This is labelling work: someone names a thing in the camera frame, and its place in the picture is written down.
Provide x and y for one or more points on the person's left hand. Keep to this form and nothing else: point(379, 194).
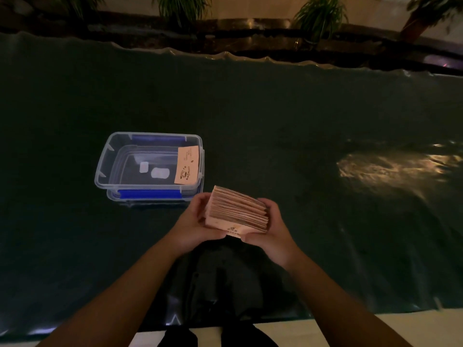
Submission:
point(188, 231)

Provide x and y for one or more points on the person's right hand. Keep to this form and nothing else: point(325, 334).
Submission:
point(278, 242)

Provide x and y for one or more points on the person's right thumb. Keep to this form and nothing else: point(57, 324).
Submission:
point(274, 213)

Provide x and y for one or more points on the person's left thumb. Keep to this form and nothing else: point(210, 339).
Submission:
point(201, 205)

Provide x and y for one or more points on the stack of pink paper packets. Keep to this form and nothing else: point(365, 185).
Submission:
point(237, 211)

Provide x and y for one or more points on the person's left forearm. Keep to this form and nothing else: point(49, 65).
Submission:
point(119, 296)

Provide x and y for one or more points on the person's right forearm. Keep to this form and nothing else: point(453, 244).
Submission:
point(336, 303)

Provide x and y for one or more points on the single pink printed sachet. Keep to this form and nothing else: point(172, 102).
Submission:
point(187, 164)

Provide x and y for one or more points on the dark green plastic table cover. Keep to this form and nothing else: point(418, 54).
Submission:
point(289, 133)

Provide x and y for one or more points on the person's black clothing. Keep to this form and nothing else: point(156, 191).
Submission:
point(224, 285)

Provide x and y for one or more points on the clear plastic container blue clips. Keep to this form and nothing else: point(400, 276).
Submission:
point(119, 166)

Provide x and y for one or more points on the green leafy potted plant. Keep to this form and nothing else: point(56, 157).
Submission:
point(182, 7)
point(77, 4)
point(320, 16)

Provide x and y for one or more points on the plant in terracotta pot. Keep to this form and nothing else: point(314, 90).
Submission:
point(421, 18)

